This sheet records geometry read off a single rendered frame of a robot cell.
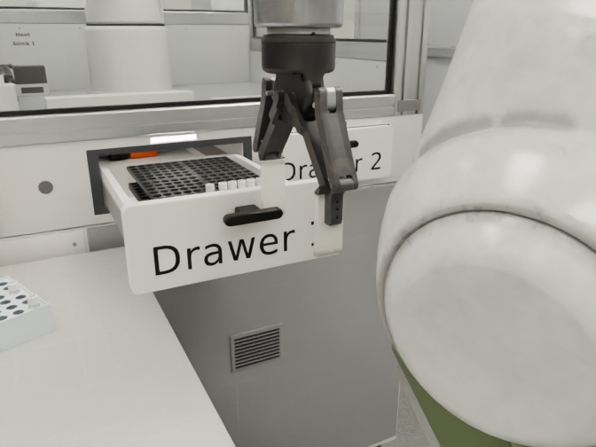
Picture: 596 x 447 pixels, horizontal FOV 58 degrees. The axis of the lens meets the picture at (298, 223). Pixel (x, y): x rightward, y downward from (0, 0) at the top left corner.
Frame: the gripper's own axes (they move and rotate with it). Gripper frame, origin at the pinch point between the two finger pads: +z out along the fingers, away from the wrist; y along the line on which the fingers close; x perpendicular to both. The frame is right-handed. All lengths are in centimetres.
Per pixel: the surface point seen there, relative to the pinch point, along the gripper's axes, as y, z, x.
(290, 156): 40.9, 2.5, -18.9
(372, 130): 41, -1, -38
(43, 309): 15.0, 11.7, 27.2
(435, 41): 161, -16, -155
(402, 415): 56, 91, -64
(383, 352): 42, 55, -45
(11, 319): 13.6, 11.5, 30.7
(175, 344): 5.5, 15.0, 13.7
